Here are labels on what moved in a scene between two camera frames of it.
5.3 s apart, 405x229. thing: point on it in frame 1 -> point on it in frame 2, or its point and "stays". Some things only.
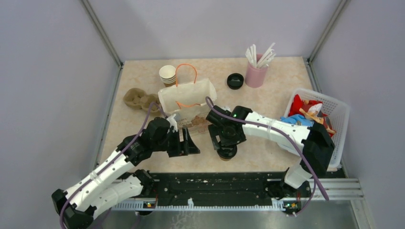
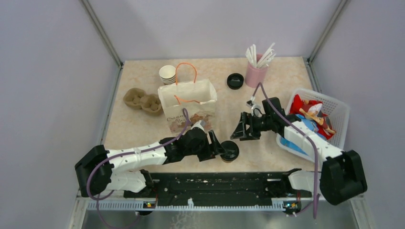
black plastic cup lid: [227, 152] stays
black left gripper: [187, 147] -> [209, 153]
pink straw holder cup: [255, 77] stays
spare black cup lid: [235, 81] stays
